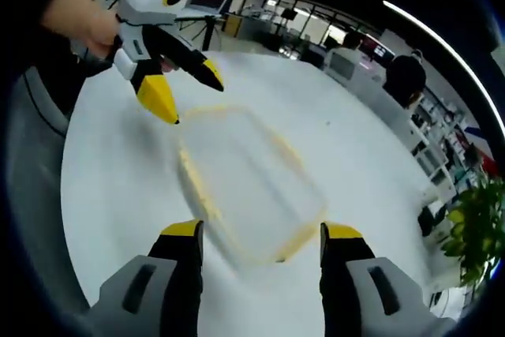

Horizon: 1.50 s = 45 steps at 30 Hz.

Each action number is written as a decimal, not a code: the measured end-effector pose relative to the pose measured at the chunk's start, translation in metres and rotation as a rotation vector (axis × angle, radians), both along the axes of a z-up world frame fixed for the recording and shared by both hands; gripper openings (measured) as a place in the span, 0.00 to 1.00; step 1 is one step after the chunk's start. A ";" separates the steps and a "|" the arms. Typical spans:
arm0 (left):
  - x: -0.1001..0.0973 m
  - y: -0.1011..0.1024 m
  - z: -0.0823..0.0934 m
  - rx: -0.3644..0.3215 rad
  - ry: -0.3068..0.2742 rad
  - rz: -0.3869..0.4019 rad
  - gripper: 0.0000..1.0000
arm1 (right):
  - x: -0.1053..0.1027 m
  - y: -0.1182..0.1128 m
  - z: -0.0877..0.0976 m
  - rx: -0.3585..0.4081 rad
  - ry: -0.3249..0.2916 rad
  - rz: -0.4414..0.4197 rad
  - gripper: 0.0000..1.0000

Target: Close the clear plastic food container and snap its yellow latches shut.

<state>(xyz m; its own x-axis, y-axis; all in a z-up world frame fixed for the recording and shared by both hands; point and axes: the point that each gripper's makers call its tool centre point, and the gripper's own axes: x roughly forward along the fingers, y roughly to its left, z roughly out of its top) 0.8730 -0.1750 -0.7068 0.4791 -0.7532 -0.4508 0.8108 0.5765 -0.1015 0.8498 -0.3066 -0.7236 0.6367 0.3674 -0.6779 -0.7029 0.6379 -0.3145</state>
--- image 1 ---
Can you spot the red screen monitor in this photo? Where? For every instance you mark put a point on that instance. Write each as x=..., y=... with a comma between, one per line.
x=378, y=48

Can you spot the green potted plant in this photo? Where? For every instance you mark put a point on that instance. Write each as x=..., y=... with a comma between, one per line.
x=477, y=226

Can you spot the person's left hand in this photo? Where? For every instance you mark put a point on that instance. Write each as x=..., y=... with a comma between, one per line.
x=79, y=17

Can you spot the clear plastic box yellow buckles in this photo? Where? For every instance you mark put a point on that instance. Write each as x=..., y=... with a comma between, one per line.
x=252, y=179

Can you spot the white chair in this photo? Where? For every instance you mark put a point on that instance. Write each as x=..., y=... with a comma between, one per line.
x=341, y=68

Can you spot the grey mesh office chair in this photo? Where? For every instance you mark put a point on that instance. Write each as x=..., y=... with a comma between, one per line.
x=35, y=195

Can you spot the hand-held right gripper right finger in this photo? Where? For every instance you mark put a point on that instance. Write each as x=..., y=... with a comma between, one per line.
x=394, y=305

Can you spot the white storage shelves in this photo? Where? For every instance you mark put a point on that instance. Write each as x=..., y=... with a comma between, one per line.
x=442, y=147

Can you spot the long ceiling light strip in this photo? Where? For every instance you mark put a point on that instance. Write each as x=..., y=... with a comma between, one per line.
x=446, y=43

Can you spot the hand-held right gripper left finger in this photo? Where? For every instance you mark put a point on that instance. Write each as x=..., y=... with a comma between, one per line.
x=118, y=301

